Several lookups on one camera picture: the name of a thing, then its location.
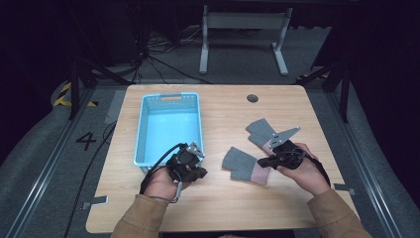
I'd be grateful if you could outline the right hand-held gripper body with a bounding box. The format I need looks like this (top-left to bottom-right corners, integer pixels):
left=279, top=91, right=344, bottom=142
left=267, top=126, right=309, bottom=171

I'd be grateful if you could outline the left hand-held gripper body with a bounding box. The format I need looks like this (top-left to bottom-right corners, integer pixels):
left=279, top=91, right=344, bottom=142
left=165, top=141, right=206, bottom=183

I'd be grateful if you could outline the grey glove with pink cuff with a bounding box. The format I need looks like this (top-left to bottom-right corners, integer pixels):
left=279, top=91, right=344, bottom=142
left=221, top=146, right=272, bottom=186
left=245, top=118, right=279, bottom=157

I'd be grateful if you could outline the person's right hand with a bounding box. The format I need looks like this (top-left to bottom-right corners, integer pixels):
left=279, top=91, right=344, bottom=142
left=276, top=142, right=332, bottom=197

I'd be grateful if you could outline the person's left hand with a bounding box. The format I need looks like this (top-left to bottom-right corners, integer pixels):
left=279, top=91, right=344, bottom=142
left=143, top=165, right=192, bottom=203

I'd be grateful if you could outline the light blue plastic basket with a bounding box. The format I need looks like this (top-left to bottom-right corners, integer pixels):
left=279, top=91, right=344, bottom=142
left=133, top=91, right=206, bottom=175

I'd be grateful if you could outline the black metal stand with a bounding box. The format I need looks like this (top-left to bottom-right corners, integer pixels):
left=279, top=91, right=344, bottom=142
left=66, top=54, right=134, bottom=121
left=296, top=59, right=352, bottom=124

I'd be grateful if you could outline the yellow black striped tape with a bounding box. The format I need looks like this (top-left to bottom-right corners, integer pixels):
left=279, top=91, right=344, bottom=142
left=52, top=81, right=99, bottom=108

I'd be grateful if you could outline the grey wrist strap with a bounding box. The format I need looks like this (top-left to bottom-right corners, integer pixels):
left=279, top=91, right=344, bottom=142
left=150, top=180, right=184, bottom=204

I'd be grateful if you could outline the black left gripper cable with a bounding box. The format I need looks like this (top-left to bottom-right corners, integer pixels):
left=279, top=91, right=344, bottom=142
left=139, top=142, right=188, bottom=195

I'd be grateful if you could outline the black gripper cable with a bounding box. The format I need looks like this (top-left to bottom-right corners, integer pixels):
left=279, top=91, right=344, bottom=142
left=301, top=150, right=332, bottom=186
left=139, top=142, right=188, bottom=195

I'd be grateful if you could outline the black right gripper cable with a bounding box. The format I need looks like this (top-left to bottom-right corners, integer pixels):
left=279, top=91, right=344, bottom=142
left=301, top=150, right=332, bottom=186

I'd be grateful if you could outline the black floor cable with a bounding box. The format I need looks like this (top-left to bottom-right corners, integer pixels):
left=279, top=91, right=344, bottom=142
left=63, top=120, right=118, bottom=238

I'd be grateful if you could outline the grey metal desk frame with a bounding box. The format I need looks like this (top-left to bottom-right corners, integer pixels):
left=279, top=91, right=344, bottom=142
left=198, top=4, right=294, bottom=76

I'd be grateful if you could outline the bundle of black floor cables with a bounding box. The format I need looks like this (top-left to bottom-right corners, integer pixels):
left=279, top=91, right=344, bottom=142
left=130, top=26, right=212, bottom=85

